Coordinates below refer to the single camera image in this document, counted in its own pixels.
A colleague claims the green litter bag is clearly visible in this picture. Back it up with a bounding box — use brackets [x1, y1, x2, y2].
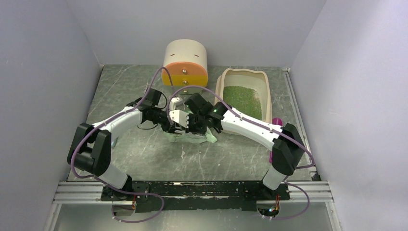
[161, 126, 217, 144]

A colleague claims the magenta plastic scoop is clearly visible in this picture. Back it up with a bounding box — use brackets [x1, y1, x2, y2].
[269, 117, 284, 164]

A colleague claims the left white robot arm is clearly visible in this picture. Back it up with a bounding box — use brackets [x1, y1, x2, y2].
[67, 89, 188, 202]

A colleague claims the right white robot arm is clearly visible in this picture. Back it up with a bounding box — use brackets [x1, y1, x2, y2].
[184, 93, 305, 199]

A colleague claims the beige litter box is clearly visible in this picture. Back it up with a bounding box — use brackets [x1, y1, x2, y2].
[216, 68, 273, 123]

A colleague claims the beige orange drawer cabinet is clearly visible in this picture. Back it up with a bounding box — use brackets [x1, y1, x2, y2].
[161, 39, 208, 95]

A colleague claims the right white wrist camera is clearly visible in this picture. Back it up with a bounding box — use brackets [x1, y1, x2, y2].
[169, 110, 189, 128]

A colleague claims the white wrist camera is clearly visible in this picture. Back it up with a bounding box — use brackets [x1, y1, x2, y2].
[169, 97, 184, 111]
[169, 110, 189, 128]

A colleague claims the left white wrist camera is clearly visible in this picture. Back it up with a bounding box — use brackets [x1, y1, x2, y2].
[169, 97, 184, 111]

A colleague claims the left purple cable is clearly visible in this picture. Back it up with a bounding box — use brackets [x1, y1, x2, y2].
[69, 66, 165, 224]

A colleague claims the purple cable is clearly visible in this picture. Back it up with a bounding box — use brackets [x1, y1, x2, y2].
[69, 66, 165, 224]
[166, 85, 316, 221]

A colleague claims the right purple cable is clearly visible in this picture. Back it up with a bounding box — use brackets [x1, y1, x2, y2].
[166, 85, 316, 221]

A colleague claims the black mounting rail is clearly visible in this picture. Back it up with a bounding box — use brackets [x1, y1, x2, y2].
[100, 180, 290, 213]

